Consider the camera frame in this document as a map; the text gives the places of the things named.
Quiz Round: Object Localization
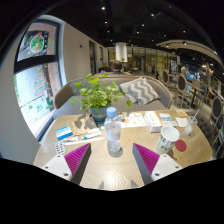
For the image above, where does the person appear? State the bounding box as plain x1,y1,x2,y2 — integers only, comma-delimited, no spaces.
108,59,125,76

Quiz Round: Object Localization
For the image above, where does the clear blue-capped water bottle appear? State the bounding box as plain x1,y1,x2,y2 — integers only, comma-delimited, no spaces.
103,106,123,155

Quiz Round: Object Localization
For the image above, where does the grey curved sofa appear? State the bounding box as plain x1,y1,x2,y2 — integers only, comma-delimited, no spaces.
53,74,174,119

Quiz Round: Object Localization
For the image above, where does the grey white chevron pillow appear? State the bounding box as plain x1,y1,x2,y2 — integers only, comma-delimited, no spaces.
118,76,160,106

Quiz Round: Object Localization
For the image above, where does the blue white tissue pack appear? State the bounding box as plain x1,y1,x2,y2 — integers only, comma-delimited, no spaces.
158,112,173,122

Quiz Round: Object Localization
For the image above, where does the brown paper bag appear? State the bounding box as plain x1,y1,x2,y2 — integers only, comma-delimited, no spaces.
71,114,98,136

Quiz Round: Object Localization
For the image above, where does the white tube with green print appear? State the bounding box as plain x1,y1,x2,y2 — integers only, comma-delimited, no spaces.
81,128,103,140

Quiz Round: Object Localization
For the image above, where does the group of round-backed dining chairs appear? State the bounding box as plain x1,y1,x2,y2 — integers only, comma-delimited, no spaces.
159,64,224,134

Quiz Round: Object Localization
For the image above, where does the small blue white box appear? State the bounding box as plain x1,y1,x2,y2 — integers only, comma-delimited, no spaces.
55,125,74,141

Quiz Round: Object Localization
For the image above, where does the printed white brochure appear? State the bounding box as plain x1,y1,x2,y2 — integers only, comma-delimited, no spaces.
118,112,148,129

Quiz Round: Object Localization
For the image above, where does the white and orange box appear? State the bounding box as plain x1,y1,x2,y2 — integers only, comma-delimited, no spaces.
143,110,164,133

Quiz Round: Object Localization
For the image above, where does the silver pill blister pack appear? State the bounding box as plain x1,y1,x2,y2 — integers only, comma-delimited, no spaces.
54,140,67,156

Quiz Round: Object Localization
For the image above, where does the group of ceiling spotlights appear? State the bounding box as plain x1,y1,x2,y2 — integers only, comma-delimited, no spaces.
99,4,221,56

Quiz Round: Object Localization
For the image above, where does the white paper sheet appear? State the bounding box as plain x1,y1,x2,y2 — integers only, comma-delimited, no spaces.
162,119,179,128

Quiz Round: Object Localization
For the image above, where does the green potted plant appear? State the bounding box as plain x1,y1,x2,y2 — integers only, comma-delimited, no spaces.
69,73,133,123

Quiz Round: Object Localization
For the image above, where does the flat round red coaster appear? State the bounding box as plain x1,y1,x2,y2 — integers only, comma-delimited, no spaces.
174,139,188,153

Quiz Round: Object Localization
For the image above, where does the white mug with black handle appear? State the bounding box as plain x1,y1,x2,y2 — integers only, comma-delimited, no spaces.
153,125,181,155

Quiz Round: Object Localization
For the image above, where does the large window with stickers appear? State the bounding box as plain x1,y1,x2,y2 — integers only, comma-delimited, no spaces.
13,21,64,141

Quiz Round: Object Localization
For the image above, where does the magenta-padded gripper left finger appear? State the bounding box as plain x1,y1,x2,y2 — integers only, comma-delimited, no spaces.
42,143,92,186

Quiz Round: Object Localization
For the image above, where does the yellow white card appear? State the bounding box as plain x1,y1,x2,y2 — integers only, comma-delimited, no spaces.
175,109,189,118

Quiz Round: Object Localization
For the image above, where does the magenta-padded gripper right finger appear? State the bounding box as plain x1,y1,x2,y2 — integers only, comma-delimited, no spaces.
132,143,184,186

